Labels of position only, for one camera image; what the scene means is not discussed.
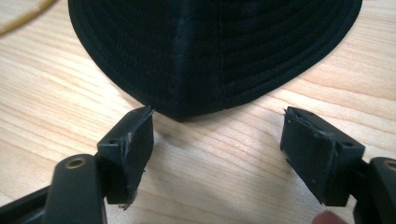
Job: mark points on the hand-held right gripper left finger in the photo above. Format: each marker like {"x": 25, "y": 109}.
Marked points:
{"x": 129, "y": 152}

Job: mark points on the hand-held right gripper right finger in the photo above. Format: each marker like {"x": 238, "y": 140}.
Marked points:
{"x": 317, "y": 155}

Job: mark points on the black bucket hat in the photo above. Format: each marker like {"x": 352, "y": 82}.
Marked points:
{"x": 214, "y": 53}

